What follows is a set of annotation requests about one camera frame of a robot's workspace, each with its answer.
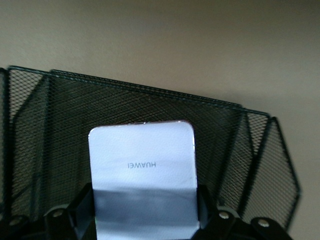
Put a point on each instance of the lavender folding phone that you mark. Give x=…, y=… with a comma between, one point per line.
x=140, y=150

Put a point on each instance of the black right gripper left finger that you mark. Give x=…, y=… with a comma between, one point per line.
x=80, y=220

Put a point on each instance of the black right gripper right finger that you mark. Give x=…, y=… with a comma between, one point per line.
x=212, y=225

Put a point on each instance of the black mesh desk organizer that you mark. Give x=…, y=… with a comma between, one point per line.
x=150, y=105

